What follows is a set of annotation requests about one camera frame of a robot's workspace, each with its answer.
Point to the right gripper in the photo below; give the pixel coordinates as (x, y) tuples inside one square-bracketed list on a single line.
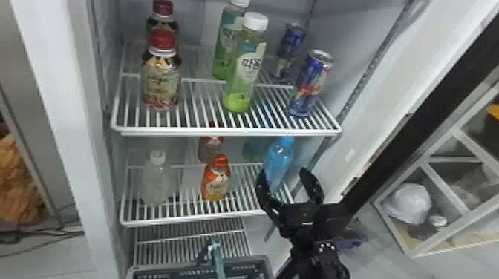
[(302, 222)]

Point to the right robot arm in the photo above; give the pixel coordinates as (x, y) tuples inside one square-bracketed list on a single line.
[(314, 261)]

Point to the blue bottle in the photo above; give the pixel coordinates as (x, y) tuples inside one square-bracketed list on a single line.
[(277, 163)]

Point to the orange bottle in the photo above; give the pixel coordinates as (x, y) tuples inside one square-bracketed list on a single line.
[(215, 181), (208, 148)]

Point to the blue basket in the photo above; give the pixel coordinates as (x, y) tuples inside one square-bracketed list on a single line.
[(241, 270)]

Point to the blue can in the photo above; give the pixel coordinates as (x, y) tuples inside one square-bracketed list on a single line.
[(309, 83), (289, 48)]

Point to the white hard hat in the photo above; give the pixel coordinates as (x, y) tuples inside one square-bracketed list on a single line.
[(407, 203)]

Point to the green bottle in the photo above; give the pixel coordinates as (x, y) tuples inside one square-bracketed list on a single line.
[(245, 70), (226, 43)]

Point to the clear bottle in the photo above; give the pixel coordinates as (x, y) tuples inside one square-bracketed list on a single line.
[(156, 183)]

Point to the fridge door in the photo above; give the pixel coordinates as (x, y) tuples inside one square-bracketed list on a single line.
[(425, 117)]

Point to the white shelf trolley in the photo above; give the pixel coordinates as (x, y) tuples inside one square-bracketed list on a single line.
[(448, 171)]

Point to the brown bottle with red cap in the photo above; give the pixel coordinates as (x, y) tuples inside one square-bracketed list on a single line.
[(160, 78), (162, 17)]

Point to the white fridge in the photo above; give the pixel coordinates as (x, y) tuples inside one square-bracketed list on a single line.
[(78, 128)]

